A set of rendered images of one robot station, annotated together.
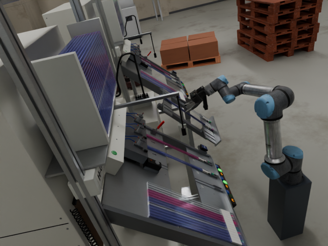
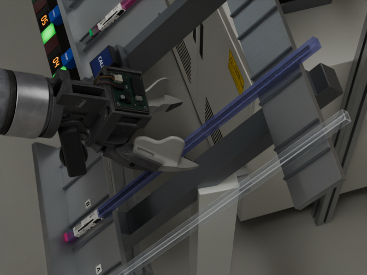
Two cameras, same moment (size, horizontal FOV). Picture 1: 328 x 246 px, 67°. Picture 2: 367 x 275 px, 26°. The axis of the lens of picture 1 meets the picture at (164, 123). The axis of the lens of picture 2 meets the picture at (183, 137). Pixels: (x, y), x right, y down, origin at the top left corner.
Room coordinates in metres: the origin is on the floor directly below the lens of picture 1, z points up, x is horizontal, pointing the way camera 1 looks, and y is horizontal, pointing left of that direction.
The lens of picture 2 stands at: (2.14, -0.36, 1.81)
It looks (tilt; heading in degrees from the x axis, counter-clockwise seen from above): 56 degrees down; 162
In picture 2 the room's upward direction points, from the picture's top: straight up
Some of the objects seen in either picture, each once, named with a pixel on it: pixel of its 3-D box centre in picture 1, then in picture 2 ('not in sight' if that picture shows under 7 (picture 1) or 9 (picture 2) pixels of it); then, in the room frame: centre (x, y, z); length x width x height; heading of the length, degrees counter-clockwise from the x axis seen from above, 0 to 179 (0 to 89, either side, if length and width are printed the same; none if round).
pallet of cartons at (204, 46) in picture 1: (189, 51); not in sight; (5.18, -0.86, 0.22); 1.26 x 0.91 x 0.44; 85
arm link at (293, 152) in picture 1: (291, 157); not in sight; (1.11, -0.72, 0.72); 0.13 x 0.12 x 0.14; 109
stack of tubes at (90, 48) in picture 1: (88, 79); not in sight; (1.01, 0.27, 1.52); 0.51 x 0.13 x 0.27; 179
